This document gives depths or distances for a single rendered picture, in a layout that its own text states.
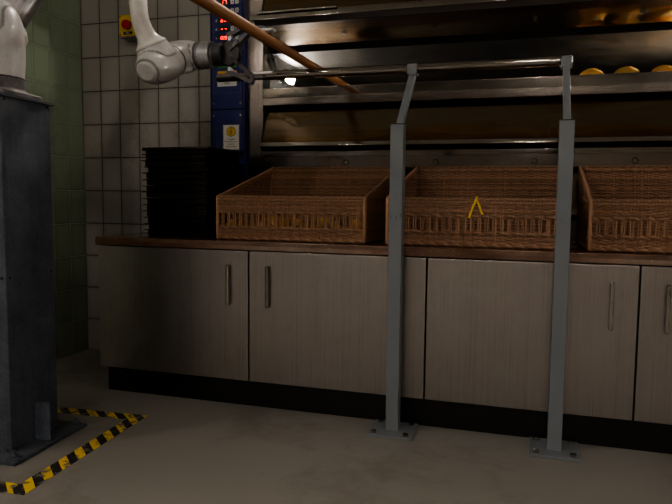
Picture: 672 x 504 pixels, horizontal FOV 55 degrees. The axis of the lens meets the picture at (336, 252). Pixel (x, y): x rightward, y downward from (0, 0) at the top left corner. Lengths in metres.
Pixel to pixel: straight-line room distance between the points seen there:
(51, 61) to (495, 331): 2.16
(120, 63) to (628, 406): 2.44
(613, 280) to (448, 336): 0.50
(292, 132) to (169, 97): 0.60
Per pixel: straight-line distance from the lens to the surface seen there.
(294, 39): 2.75
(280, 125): 2.73
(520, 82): 2.54
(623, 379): 2.04
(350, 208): 2.08
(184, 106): 2.93
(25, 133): 2.03
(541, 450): 2.02
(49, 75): 3.09
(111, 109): 3.14
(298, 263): 2.11
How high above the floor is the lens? 0.73
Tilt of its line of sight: 5 degrees down
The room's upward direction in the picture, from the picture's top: 1 degrees clockwise
